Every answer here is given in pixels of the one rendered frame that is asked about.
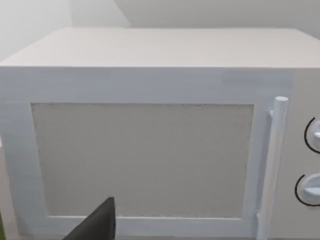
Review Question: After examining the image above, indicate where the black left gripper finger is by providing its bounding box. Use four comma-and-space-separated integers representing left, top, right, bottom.
62, 196, 117, 240

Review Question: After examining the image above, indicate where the pale microwave door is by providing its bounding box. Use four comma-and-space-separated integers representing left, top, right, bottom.
0, 66, 296, 238

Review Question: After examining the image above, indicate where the pale microwave oven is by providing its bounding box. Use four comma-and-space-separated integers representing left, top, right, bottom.
0, 27, 320, 240

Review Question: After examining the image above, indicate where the white microwave knob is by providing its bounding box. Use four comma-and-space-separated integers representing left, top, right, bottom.
299, 173, 320, 204
306, 119, 320, 148

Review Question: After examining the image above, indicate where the white microwave door handle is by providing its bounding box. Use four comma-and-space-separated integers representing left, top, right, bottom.
255, 95, 289, 240

